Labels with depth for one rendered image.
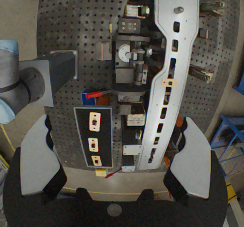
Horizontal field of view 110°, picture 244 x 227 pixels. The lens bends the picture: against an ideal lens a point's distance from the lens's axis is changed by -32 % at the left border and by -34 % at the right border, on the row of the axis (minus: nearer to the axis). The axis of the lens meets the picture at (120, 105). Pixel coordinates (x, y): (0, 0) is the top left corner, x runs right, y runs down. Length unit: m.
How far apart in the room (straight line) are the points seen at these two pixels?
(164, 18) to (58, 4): 0.69
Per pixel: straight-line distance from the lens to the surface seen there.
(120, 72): 0.40
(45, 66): 0.53
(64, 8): 0.95
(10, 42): 0.39
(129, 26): 0.43
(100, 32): 0.85
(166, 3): 0.61
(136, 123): 0.59
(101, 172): 0.76
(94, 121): 0.47
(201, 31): 0.69
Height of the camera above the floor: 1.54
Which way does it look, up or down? 61 degrees down
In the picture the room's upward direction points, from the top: 178 degrees clockwise
